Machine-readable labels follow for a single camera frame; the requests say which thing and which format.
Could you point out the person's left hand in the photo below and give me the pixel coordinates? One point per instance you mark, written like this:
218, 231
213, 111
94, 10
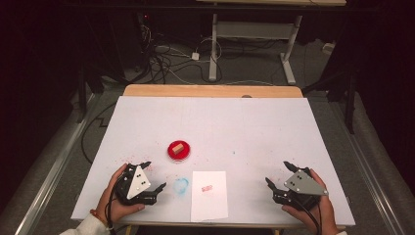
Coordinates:
112, 205

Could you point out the white metal frame desk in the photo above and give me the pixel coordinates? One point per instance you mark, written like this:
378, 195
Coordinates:
213, 49

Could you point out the small white floor box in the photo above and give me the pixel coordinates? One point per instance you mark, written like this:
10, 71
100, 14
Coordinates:
328, 48

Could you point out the white table cover board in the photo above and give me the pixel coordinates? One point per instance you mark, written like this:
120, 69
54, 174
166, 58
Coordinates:
228, 124

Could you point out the metal floor rail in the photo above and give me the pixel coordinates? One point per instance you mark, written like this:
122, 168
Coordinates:
375, 192
49, 182

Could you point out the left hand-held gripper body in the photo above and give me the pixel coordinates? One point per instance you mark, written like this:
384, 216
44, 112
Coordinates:
138, 182

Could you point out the person's right hand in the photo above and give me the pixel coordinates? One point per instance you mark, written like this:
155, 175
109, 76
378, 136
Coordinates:
323, 220

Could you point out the small wooden stamp block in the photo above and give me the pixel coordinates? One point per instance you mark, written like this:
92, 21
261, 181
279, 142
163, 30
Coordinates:
177, 149

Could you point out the round red ink pad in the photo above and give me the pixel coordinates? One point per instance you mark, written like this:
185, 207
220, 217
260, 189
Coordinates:
172, 153

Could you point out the white paper sheet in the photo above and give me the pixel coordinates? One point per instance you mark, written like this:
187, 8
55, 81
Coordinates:
208, 202

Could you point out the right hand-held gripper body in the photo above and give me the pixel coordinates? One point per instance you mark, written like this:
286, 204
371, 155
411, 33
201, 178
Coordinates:
303, 184

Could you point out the wooden table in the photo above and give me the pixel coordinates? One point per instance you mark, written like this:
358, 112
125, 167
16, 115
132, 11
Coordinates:
212, 90

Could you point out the white power adapter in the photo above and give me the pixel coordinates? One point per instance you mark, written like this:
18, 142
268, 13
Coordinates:
195, 56

